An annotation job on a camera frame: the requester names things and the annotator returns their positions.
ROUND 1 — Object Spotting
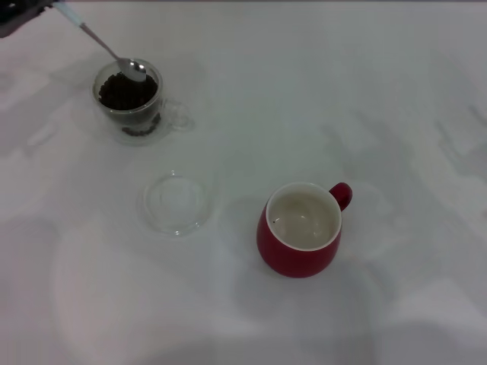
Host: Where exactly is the clear double-wall glass cup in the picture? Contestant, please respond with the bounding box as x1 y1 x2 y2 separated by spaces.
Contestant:
90 58 196 148

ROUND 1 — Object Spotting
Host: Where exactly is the red ceramic mug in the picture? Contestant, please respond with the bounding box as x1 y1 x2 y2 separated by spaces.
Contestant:
255 181 354 279

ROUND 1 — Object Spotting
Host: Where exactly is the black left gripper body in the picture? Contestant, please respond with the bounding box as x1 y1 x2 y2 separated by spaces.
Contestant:
0 0 39 39

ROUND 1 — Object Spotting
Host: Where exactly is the clear glass saucer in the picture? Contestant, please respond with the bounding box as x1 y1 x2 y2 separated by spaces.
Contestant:
137 170 215 239

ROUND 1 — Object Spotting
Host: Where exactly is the dark coffee beans heap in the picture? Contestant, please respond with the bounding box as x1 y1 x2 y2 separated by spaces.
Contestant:
98 72 162 137

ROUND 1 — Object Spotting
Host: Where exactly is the blue-handled metal spoon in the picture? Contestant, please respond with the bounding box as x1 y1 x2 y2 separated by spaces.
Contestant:
54 0 148 83

